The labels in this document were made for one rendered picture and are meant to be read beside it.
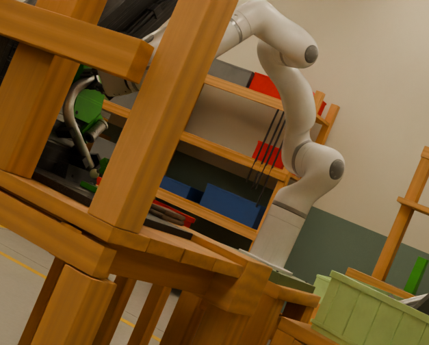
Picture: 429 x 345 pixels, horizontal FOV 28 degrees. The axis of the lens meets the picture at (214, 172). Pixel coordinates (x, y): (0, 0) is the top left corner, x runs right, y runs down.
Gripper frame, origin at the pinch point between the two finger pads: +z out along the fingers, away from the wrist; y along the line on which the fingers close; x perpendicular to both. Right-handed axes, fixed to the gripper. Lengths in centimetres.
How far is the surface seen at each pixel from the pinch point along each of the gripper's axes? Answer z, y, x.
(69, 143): 6.0, -15.0, 11.0
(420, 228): 72, -347, -432
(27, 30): -13.9, 27.3, 31.2
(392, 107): 106, -264, -504
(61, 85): -17.8, 12.3, 31.1
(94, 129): 0.4, -13.8, 4.9
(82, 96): 3.1, -4.2, 2.0
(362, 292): -76, -60, 13
